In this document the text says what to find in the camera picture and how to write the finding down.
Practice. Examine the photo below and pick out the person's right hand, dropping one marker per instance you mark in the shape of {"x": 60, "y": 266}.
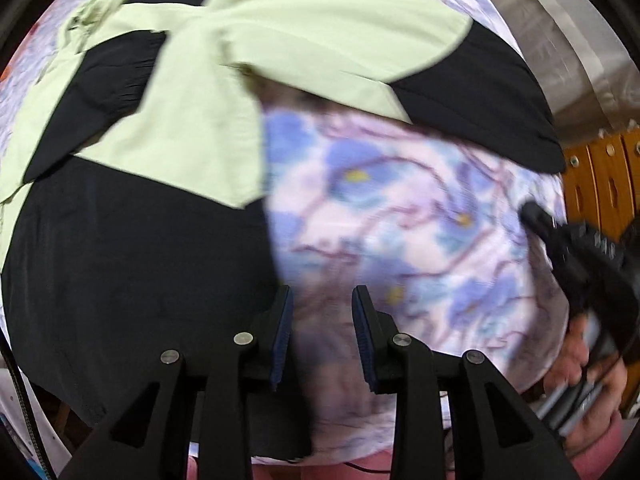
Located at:
{"x": 607, "y": 405}

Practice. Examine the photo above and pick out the white plastic sheet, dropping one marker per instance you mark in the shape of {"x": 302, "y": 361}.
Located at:
{"x": 575, "y": 35}

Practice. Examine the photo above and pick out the person's right forearm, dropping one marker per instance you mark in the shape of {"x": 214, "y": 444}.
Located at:
{"x": 600, "y": 452}

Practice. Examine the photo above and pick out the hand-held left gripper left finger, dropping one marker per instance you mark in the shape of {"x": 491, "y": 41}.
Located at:
{"x": 281, "y": 340}

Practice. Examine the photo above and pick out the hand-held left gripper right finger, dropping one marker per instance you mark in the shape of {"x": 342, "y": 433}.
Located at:
{"x": 361, "y": 340}

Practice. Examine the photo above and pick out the blue floral bed sheet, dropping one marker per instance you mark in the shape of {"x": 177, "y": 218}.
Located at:
{"x": 390, "y": 220}

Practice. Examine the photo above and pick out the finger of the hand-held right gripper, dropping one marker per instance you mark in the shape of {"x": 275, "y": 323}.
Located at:
{"x": 540, "y": 220}

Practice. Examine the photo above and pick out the black and light green jacket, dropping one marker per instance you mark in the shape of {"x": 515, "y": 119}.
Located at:
{"x": 175, "y": 110}

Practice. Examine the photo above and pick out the wooden bed frame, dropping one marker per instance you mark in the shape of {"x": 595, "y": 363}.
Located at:
{"x": 605, "y": 175}

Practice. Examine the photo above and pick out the person's pink clothing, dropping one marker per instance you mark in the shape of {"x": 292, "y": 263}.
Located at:
{"x": 280, "y": 470}

